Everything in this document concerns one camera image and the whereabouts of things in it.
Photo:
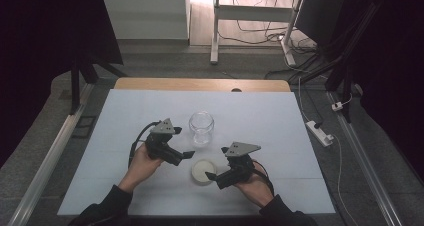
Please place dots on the black curtain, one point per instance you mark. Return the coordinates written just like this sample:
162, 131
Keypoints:
396, 69
40, 52

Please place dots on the white desk frame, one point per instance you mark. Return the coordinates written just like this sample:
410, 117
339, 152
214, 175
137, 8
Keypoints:
253, 13

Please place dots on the wooden table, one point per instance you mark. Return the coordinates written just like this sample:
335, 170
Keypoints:
186, 84

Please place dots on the black metal stand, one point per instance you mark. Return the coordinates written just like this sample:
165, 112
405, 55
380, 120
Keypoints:
76, 86

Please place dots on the white table mat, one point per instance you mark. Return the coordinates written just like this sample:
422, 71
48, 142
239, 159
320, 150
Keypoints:
266, 119

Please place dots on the white power strip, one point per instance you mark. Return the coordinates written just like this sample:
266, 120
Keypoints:
320, 135

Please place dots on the person's right hand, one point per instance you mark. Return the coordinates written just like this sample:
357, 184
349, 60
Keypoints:
258, 189

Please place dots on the cream round jar lid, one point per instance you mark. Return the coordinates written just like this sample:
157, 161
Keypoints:
202, 170

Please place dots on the black plug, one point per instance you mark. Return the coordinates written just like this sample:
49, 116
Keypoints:
318, 124

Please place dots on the person's left hand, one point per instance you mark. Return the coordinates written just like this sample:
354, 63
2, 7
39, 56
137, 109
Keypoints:
140, 167

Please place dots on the clear glass jar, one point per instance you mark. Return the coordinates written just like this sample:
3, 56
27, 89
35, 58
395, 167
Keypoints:
201, 127

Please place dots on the white cabinet panel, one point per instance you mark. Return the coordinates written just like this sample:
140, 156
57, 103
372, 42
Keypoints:
146, 14

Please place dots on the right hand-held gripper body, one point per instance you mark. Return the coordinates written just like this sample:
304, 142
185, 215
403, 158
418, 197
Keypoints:
241, 148

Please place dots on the small white adapter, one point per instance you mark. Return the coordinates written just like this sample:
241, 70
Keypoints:
337, 106

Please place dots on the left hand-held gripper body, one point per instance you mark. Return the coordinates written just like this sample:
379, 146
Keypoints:
163, 127

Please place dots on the aluminium floor rail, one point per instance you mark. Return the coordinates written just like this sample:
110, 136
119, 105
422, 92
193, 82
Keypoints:
50, 159
363, 159

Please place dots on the black rectangular floor frame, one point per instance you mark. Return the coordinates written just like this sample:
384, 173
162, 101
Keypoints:
83, 127

